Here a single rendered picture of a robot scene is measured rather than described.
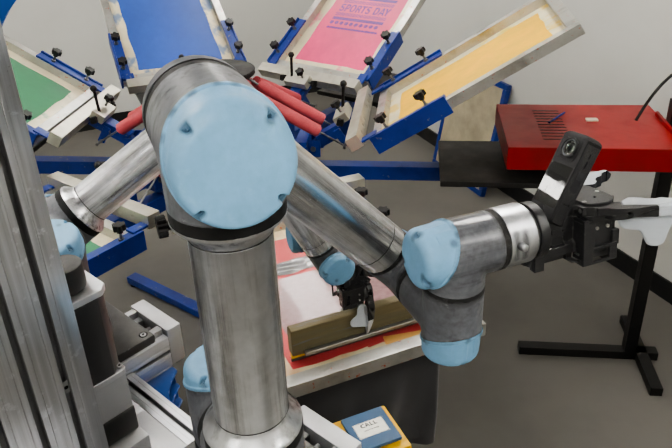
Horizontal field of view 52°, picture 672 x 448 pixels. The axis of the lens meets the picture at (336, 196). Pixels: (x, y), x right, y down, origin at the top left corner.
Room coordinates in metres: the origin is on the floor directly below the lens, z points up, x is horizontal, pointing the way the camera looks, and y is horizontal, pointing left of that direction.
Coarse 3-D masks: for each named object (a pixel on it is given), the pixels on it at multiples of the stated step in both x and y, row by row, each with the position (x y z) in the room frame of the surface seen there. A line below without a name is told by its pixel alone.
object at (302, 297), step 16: (288, 256) 1.82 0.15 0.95; (304, 272) 1.73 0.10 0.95; (288, 288) 1.65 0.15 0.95; (304, 288) 1.64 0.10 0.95; (320, 288) 1.64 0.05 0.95; (288, 304) 1.57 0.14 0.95; (304, 304) 1.57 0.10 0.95; (320, 304) 1.56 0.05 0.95; (336, 304) 1.56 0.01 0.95; (288, 320) 1.50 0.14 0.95; (304, 320) 1.49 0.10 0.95; (288, 352) 1.37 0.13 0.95; (336, 352) 1.36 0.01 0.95
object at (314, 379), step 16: (416, 336) 1.36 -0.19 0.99; (368, 352) 1.31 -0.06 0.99; (384, 352) 1.31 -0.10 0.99; (400, 352) 1.31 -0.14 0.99; (416, 352) 1.33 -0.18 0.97; (320, 368) 1.26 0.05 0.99; (336, 368) 1.26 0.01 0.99; (352, 368) 1.26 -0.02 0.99; (368, 368) 1.28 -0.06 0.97; (288, 384) 1.21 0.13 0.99; (304, 384) 1.21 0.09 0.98; (320, 384) 1.23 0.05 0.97
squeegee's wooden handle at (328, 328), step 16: (384, 304) 1.42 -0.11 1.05; (400, 304) 1.43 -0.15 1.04; (320, 320) 1.36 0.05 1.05; (336, 320) 1.36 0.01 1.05; (384, 320) 1.41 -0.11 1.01; (400, 320) 1.43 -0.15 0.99; (288, 336) 1.34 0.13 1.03; (304, 336) 1.33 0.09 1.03; (320, 336) 1.35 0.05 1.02; (336, 336) 1.36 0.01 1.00
